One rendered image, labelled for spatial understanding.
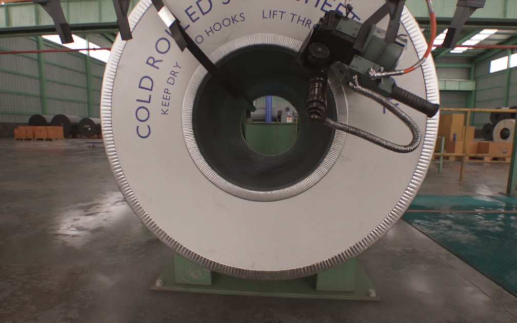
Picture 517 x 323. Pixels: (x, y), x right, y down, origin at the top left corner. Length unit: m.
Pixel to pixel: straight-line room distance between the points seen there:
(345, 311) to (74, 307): 1.13
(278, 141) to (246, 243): 2.51
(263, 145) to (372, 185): 2.54
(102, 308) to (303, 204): 0.94
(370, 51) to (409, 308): 1.05
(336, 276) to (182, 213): 0.73
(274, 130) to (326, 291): 2.42
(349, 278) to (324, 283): 0.11
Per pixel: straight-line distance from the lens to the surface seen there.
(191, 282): 1.35
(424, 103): 0.81
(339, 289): 1.33
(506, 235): 2.59
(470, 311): 1.49
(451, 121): 10.53
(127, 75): 1.05
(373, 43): 0.80
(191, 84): 0.95
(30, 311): 1.50
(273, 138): 3.38
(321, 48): 0.79
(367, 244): 1.03
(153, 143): 0.99
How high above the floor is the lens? 0.74
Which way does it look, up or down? 7 degrees down
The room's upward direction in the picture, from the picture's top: 1 degrees clockwise
